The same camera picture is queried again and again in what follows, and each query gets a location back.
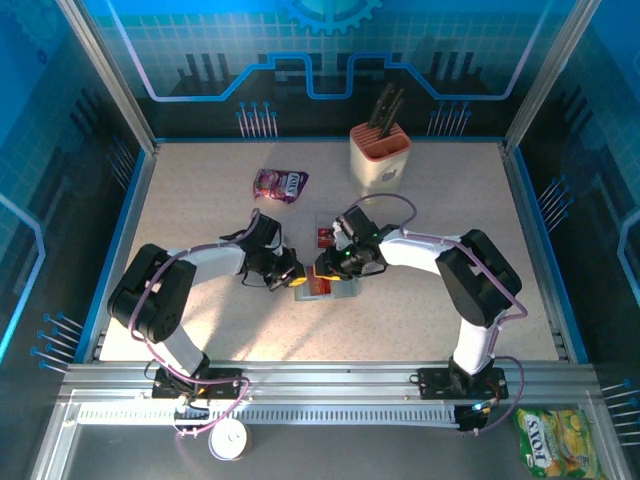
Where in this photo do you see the pale green card holder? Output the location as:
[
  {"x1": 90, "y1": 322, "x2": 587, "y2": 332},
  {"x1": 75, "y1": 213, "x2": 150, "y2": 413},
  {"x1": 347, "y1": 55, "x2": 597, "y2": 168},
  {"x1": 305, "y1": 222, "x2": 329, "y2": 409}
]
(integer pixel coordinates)
[{"x1": 293, "y1": 276, "x2": 362, "y2": 303}]

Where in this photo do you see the purple berry candy bag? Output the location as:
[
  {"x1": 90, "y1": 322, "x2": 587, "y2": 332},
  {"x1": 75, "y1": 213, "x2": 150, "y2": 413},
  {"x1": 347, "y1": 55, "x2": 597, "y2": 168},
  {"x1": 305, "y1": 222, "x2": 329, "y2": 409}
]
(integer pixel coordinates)
[{"x1": 252, "y1": 168, "x2": 310, "y2": 204}]

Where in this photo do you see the beige knife block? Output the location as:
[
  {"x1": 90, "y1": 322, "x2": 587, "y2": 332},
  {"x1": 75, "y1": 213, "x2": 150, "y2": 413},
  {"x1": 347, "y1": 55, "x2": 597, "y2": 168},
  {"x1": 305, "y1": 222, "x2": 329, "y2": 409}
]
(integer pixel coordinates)
[{"x1": 348, "y1": 122, "x2": 413, "y2": 204}]

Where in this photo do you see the white round lid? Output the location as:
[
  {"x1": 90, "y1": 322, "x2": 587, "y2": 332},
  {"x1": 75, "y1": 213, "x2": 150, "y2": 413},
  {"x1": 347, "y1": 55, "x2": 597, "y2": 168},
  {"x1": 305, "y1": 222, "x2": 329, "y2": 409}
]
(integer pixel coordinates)
[{"x1": 208, "y1": 418, "x2": 250, "y2": 460}]

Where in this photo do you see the green lemon candy bag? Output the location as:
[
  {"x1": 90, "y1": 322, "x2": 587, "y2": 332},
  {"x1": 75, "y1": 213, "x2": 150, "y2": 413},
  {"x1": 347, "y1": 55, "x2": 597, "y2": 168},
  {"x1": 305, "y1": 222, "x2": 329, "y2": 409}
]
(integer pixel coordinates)
[{"x1": 514, "y1": 408, "x2": 601, "y2": 479}]

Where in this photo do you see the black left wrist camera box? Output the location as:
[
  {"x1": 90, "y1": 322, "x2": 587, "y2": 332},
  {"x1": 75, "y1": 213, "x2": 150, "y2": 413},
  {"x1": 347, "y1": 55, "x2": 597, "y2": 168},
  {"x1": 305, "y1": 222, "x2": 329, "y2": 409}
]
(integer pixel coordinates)
[{"x1": 248, "y1": 214, "x2": 284, "y2": 251}]

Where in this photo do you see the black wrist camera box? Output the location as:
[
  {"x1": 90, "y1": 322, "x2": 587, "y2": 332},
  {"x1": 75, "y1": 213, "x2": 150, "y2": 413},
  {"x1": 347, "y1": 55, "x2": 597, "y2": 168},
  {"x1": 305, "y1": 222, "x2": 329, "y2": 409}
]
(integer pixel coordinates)
[
  {"x1": 248, "y1": 214, "x2": 284, "y2": 251},
  {"x1": 332, "y1": 205, "x2": 376, "y2": 249}
]

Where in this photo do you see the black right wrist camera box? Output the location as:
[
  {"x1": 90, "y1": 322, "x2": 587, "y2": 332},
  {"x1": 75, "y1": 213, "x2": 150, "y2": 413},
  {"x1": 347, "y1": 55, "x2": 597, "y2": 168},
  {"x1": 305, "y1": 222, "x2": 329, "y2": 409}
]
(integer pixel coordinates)
[{"x1": 332, "y1": 205, "x2": 376, "y2": 249}]

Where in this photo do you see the aluminium frame rail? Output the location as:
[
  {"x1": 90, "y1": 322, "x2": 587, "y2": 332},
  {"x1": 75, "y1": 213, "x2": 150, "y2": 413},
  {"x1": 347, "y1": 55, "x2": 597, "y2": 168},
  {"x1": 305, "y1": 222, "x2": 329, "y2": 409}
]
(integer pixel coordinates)
[{"x1": 59, "y1": 362, "x2": 601, "y2": 401}]

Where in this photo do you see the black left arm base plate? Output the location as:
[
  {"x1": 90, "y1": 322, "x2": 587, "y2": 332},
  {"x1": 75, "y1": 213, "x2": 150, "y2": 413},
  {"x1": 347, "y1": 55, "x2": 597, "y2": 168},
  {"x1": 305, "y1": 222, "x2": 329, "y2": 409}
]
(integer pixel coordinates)
[{"x1": 151, "y1": 367, "x2": 244, "y2": 400}]

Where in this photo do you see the slotted white cable duct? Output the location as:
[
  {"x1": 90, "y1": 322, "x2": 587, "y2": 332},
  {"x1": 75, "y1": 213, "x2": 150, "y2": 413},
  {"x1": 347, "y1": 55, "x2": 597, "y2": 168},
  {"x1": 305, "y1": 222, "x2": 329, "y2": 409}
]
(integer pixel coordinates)
[{"x1": 77, "y1": 404, "x2": 461, "y2": 427}]

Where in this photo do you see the black knife handle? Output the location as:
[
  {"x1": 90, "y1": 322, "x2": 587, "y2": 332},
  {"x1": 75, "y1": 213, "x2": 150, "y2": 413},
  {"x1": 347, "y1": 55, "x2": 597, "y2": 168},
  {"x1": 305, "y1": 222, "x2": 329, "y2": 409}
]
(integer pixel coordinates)
[
  {"x1": 379, "y1": 89, "x2": 405, "y2": 139},
  {"x1": 368, "y1": 83, "x2": 396, "y2": 129}
]

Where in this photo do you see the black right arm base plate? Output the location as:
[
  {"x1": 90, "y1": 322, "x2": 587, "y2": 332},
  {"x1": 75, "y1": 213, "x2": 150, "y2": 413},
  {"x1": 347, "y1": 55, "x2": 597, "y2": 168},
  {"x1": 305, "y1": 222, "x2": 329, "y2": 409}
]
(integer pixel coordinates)
[{"x1": 408, "y1": 367, "x2": 510, "y2": 401}]

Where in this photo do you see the aluminium frame post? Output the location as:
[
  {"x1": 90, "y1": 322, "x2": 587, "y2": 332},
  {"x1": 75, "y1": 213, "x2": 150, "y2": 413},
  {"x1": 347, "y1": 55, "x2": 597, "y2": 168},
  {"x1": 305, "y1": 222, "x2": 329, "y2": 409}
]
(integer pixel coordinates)
[
  {"x1": 501, "y1": 0, "x2": 604, "y2": 151},
  {"x1": 55, "y1": 0, "x2": 160, "y2": 154}
]

